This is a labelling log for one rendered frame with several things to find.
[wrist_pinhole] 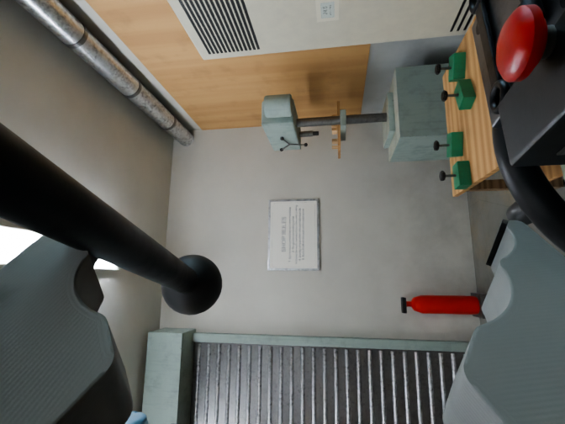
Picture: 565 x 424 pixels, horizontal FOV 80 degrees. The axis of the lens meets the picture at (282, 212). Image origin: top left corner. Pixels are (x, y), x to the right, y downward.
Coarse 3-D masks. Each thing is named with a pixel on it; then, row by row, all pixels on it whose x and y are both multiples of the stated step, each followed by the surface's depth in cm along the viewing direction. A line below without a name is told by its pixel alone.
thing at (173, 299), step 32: (0, 128) 5; (0, 160) 5; (32, 160) 6; (0, 192) 6; (32, 192) 6; (64, 192) 7; (32, 224) 7; (64, 224) 7; (96, 224) 8; (128, 224) 10; (96, 256) 9; (128, 256) 10; (160, 256) 12; (192, 256) 20; (192, 288) 18
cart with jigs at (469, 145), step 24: (456, 72) 149; (480, 72) 133; (456, 96) 144; (480, 96) 134; (456, 120) 161; (480, 120) 134; (456, 144) 153; (480, 144) 135; (456, 168) 148; (480, 168) 135; (552, 168) 145; (456, 192) 163
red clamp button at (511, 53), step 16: (512, 16) 14; (528, 16) 14; (512, 32) 14; (528, 32) 13; (544, 32) 13; (496, 48) 16; (512, 48) 14; (528, 48) 14; (544, 48) 14; (496, 64) 16; (512, 64) 14; (528, 64) 14; (512, 80) 15
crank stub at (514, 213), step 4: (512, 204) 34; (516, 204) 33; (508, 208) 35; (512, 208) 34; (516, 208) 33; (508, 212) 34; (512, 212) 33; (516, 212) 33; (520, 212) 32; (508, 216) 34; (512, 216) 34; (516, 216) 33; (520, 216) 33; (524, 216) 32; (520, 220) 33; (524, 220) 33; (528, 220) 33; (528, 224) 33
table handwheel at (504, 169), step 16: (496, 128) 31; (496, 144) 31; (496, 160) 31; (512, 176) 29; (528, 176) 28; (544, 176) 28; (512, 192) 30; (528, 192) 28; (544, 192) 28; (528, 208) 28; (544, 208) 27; (560, 208) 27; (544, 224) 28; (560, 224) 27; (560, 240) 27
